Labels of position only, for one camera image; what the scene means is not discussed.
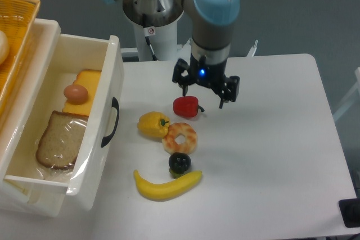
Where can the black device at edge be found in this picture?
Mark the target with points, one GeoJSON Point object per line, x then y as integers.
{"type": "Point", "coordinates": [349, 209]}

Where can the yellow wicker basket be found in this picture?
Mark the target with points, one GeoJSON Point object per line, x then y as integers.
{"type": "Point", "coordinates": [17, 18]}

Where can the black grape bunch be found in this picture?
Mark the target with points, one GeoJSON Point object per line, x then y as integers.
{"type": "Point", "coordinates": [179, 164]}

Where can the brown bread slice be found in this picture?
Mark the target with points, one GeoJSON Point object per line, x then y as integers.
{"type": "Point", "coordinates": [60, 143]}

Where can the white drawer cabinet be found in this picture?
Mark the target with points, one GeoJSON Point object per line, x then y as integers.
{"type": "Point", "coordinates": [39, 49]}

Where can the red bell pepper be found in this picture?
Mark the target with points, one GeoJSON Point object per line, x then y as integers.
{"type": "Point", "coordinates": [187, 106]}

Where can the yellow cheese slice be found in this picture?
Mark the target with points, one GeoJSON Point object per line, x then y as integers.
{"type": "Point", "coordinates": [89, 79]}

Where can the yellow bell pepper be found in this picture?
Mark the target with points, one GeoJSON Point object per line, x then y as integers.
{"type": "Point", "coordinates": [154, 124]}

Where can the white table frame bracket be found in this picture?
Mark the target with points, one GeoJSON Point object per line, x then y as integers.
{"type": "Point", "coordinates": [253, 49]}

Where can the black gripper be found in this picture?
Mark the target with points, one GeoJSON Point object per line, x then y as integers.
{"type": "Point", "coordinates": [211, 76]}

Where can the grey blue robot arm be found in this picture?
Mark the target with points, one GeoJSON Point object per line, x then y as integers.
{"type": "Point", "coordinates": [213, 23]}

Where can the yellow banana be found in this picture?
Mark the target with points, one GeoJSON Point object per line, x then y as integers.
{"type": "Point", "coordinates": [168, 190]}

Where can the white chair frame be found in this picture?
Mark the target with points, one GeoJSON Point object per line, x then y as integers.
{"type": "Point", "coordinates": [348, 100]}

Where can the black top drawer handle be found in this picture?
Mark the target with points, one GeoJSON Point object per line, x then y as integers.
{"type": "Point", "coordinates": [113, 123]}

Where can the brown egg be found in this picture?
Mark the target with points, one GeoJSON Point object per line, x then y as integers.
{"type": "Point", "coordinates": [76, 94]}

